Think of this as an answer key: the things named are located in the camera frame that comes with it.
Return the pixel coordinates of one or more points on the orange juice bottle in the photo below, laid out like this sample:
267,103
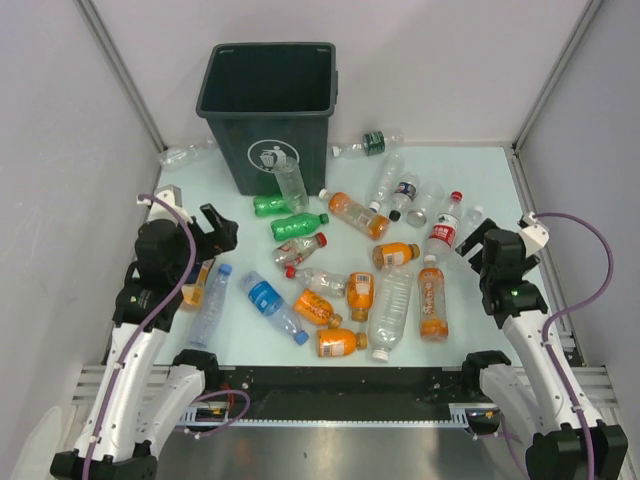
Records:
394,254
317,310
339,342

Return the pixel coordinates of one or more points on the orange juice bottle barcode up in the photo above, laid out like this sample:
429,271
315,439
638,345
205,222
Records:
360,295

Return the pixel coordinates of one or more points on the dark green plastic bin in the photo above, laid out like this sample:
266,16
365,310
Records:
267,101

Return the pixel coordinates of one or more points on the clear bottle blue cap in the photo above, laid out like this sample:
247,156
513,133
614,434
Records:
211,310

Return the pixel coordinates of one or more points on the clear cup silver base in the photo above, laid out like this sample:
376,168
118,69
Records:
426,204

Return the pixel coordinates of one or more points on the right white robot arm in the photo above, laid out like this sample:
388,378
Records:
551,428

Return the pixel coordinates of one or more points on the crushed clear bottle far left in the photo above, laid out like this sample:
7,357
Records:
178,157

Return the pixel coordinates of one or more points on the green bottle near bin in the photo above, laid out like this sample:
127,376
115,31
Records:
265,206

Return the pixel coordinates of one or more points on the yellow navy milk tea bottle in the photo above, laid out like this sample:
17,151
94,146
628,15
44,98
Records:
193,289

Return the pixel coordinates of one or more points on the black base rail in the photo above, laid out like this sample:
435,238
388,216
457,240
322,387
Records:
343,394

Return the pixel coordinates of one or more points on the pepsi label clear bottle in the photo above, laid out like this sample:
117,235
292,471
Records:
403,195

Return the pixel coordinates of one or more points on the orange tea bottle white cap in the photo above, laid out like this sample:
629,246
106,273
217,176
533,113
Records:
366,221

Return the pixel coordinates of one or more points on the orange jasmine tea bottle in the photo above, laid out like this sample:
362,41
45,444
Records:
433,325

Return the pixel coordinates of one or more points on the large clear bottle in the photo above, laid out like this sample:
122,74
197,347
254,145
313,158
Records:
390,310

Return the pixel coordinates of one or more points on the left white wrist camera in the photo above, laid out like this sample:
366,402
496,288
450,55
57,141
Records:
172,196

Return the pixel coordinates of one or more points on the green bottle with cap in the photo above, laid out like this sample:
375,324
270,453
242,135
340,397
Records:
297,225

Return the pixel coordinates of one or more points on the orange juice bottle front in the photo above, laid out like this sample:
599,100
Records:
339,342

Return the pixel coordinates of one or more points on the red cap clear crushed bottle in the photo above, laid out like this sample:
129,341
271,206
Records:
319,281

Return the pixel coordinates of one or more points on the red label water bottle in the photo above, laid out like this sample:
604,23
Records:
439,242

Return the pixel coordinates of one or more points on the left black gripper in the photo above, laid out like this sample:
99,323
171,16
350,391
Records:
223,236

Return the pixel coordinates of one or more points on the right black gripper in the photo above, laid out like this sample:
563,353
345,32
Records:
477,236

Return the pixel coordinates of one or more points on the green label clear bottle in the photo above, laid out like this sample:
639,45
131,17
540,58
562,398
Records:
370,143

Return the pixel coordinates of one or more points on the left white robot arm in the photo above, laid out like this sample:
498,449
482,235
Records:
123,437

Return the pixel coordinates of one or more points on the blue label water bottle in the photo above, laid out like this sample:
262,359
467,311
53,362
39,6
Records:
271,305

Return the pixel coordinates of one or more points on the clear bottle white cap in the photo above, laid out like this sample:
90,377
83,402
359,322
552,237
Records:
385,181

